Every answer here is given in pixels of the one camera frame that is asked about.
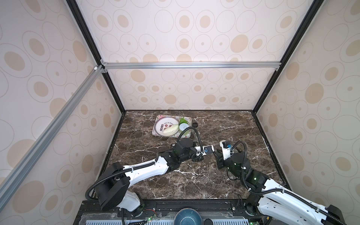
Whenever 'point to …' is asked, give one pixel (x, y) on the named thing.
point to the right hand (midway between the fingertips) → (216, 150)
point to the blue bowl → (188, 216)
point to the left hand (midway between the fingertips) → (210, 146)
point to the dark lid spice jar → (195, 124)
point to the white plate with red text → (163, 123)
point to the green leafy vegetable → (182, 121)
